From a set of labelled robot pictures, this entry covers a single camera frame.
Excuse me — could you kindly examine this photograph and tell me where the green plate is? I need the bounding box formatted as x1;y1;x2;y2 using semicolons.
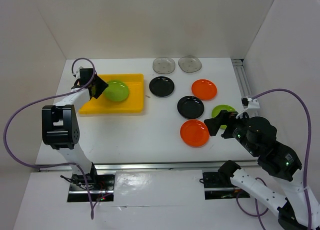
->
103;80;130;102
211;105;236;118

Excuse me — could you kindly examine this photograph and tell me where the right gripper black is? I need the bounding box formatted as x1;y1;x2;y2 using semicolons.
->
202;108;258;155

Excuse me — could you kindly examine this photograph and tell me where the orange plate back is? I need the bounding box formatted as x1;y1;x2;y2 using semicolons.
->
191;79;218;101

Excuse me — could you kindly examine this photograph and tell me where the aluminium rail front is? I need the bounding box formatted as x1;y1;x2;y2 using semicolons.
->
40;160;258;173

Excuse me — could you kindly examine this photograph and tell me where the orange plate front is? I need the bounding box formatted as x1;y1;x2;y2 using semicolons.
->
179;120;210;148

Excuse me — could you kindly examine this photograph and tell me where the black plate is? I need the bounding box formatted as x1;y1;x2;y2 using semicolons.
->
177;96;205;119
149;76;175;97

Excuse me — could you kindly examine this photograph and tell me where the aluminium rail right side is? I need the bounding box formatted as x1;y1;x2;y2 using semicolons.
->
231;59;252;98

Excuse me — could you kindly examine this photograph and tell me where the clear glass plate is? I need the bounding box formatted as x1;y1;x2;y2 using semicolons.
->
152;57;176;74
178;55;202;73

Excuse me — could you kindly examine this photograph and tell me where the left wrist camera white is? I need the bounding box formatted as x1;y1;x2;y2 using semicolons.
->
72;66;83;79

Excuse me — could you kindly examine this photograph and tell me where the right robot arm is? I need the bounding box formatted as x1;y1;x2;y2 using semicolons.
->
204;110;320;230

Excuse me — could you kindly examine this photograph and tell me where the aluminium rail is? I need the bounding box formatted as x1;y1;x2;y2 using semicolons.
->
40;160;258;173
231;59;252;98

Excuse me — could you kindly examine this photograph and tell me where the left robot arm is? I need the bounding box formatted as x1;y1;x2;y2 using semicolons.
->
41;68;108;190

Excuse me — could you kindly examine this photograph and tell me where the clear glass plate right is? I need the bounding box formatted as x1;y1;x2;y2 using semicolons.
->
178;55;202;73

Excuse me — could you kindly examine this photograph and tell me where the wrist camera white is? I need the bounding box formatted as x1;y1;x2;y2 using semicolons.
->
236;97;260;119
72;66;83;79

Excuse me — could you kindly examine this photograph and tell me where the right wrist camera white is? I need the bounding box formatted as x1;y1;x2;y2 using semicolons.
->
236;97;260;119

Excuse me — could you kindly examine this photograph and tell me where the clear glass plate left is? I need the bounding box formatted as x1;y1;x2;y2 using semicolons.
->
152;57;176;74

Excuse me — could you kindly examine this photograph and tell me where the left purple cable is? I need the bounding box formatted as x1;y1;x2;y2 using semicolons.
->
3;57;97;220

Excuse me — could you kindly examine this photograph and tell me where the yellow plastic bin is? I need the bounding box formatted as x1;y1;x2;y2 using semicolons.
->
78;73;145;115

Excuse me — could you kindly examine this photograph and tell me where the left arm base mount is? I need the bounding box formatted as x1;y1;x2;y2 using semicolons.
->
60;174;115;203

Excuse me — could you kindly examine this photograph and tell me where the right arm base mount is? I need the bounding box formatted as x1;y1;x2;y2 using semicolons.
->
199;172;250;200

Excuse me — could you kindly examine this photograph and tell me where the orange plate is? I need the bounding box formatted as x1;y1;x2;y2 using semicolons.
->
179;120;210;148
191;79;218;101

